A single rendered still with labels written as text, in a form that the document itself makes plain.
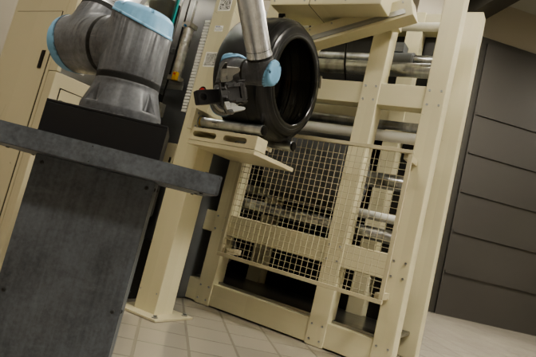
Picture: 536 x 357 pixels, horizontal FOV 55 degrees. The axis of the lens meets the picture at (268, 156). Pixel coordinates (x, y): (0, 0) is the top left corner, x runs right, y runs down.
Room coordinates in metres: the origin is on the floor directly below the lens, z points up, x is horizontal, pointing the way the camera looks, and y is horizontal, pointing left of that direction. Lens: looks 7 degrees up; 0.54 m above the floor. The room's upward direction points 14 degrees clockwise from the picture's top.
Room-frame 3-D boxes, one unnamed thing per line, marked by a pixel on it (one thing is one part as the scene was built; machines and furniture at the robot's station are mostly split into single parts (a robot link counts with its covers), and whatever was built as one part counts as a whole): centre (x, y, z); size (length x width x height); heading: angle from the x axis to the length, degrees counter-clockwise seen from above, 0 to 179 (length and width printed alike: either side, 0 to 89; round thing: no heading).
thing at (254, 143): (2.21, 0.19, 0.83); 0.36 x 0.09 x 0.06; 59
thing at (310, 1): (2.52, -0.14, 1.71); 0.61 x 0.25 x 0.15; 59
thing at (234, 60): (1.78, 0.19, 1.02); 0.12 x 0.09 x 0.12; 58
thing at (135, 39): (1.20, 0.38, 0.87); 0.17 x 0.15 x 0.18; 58
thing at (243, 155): (2.33, 0.12, 0.80); 0.37 x 0.36 x 0.02; 149
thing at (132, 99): (1.20, 0.36, 0.73); 0.19 x 0.19 x 0.10
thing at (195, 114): (2.42, 0.27, 0.90); 0.40 x 0.03 x 0.10; 149
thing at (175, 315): (2.45, 0.35, 0.01); 0.27 x 0.27 x 0.02; 59
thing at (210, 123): (2.21, 0.19, 0.90); 0.35 x 0.05 x 0.05; 59
